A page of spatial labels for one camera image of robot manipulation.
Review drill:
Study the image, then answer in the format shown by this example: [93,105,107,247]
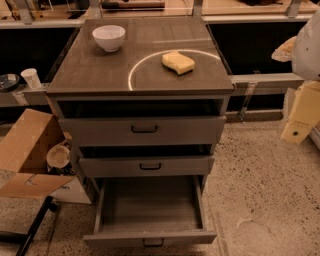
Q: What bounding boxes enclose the dark round dish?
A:
[0,74,20,93]

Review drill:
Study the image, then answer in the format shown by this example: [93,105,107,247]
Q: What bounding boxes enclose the yellow sponge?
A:
[162,51,195,75]

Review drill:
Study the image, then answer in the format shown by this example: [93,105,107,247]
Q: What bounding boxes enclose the grey bottom drawer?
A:
[84,176,216,248]

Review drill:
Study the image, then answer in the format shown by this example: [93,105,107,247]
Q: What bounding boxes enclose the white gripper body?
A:
[280,81,320,144]

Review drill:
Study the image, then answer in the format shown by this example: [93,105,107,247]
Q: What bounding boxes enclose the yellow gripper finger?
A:
[271,37,296,62]

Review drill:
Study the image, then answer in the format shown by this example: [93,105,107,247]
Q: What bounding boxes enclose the grey drawer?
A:
[79,155,214,178]
[59,117,226,146]
[84,176,216,248]

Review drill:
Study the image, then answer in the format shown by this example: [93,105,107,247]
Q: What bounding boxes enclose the black metal stand leg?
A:
[0,196,58,256]

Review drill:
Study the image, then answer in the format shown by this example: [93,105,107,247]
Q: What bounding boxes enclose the white paper cup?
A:
[21,68,42,89]

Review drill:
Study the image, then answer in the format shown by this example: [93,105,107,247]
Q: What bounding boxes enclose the grey middle drawer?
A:
[79,155,214,178]

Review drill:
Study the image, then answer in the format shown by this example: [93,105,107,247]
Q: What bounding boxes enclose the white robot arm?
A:
[271,10,320,144]

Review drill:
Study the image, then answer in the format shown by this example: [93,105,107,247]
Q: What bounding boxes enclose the open cardboard box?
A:
[0,109,94,204]

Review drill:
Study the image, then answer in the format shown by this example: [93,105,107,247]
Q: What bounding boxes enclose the grey drawer cabinet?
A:
[47,17,234,192]

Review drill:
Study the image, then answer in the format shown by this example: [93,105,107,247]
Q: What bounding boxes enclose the white ceramic bowl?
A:
[92,25,126,52]

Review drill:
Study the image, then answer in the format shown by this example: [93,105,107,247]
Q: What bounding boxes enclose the grey top drawer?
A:
[59,117,226,146]

